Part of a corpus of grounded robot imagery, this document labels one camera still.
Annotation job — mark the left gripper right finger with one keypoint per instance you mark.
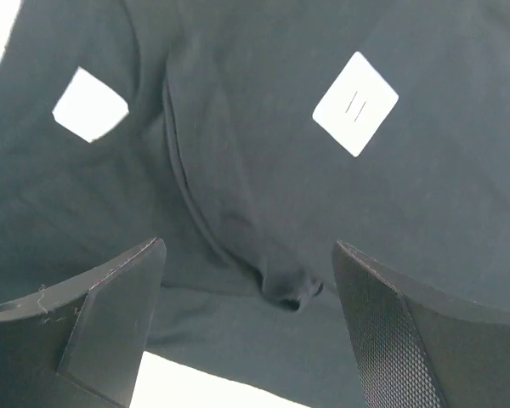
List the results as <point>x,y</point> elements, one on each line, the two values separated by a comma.
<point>416,346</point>

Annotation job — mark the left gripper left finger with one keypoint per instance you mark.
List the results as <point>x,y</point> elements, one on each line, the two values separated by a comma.
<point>80,342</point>

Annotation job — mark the black t shirt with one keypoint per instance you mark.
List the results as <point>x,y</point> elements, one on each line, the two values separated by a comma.
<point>250,136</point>

